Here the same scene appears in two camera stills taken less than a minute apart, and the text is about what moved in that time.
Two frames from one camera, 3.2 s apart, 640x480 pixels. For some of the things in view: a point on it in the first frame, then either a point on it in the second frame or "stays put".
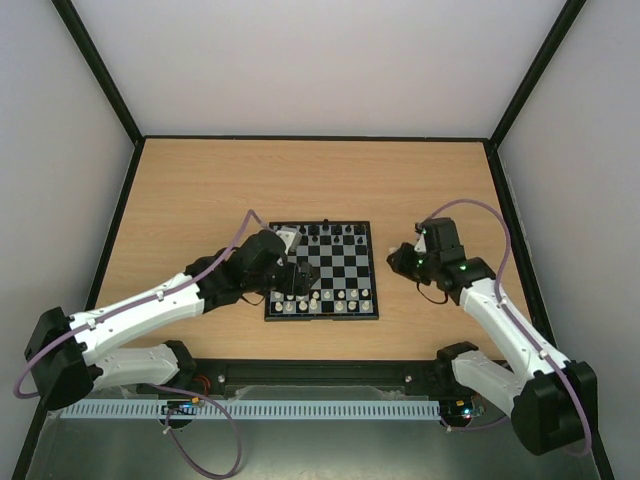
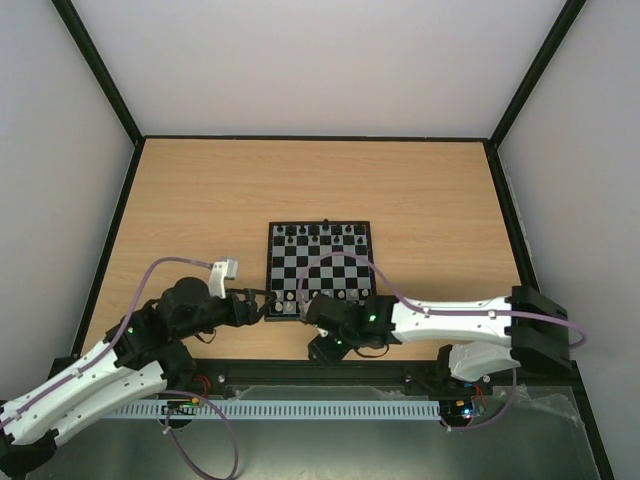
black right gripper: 403,260 -> 314,310
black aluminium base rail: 213,379 stays put
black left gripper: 302,287 -> 252,315
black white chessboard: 342,255 stays put
